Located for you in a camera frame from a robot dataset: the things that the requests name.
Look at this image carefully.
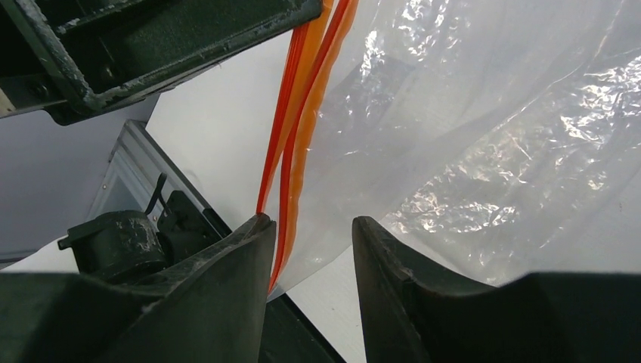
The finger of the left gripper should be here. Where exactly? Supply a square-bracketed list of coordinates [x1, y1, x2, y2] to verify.
[1, 0, 322, 126]

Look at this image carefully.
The clear zip top bag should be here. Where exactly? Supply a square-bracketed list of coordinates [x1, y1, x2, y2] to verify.
[274, 1, 640, 293]

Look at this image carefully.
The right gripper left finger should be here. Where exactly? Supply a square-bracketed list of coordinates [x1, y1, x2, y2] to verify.
[1, 214, 277, 362]

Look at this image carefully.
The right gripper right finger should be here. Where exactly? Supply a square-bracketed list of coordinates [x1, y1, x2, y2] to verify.
[351, 216, 640, 362]

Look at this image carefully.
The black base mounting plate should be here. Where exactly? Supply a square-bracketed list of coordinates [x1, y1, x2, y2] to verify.
[258, 294, 345, 363]

